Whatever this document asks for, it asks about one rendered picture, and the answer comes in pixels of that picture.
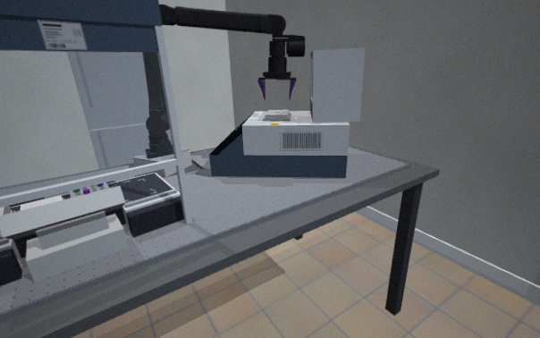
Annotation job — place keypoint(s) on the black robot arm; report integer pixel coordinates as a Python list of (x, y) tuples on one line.
[(250, 22)]

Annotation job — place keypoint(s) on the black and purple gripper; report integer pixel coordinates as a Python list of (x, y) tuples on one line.
[(277, 71)]

